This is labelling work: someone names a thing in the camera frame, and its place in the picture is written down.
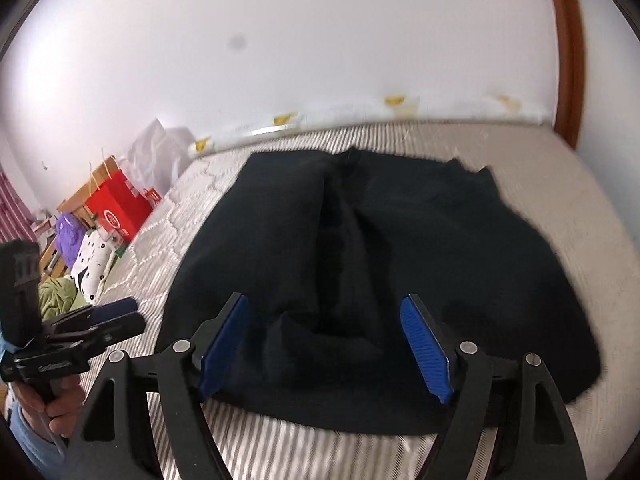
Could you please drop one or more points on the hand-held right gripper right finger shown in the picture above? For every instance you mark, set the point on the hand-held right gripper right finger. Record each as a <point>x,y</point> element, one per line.
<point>427,350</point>

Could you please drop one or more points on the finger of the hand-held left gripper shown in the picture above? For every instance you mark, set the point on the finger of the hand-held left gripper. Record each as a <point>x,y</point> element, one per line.
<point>125,327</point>
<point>117,307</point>

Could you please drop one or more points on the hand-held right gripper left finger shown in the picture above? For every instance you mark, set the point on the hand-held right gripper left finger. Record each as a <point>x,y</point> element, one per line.
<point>225,350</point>

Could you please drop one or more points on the black sweater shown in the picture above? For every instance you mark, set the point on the black sweater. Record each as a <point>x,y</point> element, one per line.
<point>400,260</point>

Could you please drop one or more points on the person's left forearm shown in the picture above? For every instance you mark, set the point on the person's left forearm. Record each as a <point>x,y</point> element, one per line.
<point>30,445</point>

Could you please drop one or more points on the person's left hand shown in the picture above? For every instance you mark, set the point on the person's left hand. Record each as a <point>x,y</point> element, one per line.
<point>62,410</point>

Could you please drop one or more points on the green blanket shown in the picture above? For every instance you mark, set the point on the green blanket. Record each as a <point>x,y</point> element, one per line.
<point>55,297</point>

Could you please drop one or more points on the white dotted cloth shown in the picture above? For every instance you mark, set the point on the white dotted cloth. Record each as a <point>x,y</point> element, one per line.
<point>90,265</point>

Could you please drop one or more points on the purple plush bag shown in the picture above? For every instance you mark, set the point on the purple plush bag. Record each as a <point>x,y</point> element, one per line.
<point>67,240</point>

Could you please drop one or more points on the red striped curtain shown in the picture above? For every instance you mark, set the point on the red striped curtain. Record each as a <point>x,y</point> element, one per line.
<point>12,210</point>

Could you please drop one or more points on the red paper bag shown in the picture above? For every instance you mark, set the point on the red paper bag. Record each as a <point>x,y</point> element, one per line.
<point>120,205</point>

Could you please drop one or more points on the white Miniso plastic bag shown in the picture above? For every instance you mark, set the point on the white Miniso plastic bag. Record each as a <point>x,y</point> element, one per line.
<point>155,155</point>

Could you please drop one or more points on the striped mattress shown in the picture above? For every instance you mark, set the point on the striped mattress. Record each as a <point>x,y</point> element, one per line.
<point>550,185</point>

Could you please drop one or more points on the rolled white bedding yellow print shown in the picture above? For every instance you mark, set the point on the rolled white bedding yellow print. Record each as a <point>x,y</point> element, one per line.
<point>350,110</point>

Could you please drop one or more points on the wooden furniture frame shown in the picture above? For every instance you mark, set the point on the wooden furniture frame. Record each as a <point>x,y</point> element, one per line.
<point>75,200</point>

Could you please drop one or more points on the brown wooden door frame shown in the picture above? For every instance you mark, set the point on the brown wooden door frame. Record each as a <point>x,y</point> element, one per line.
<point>570,60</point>

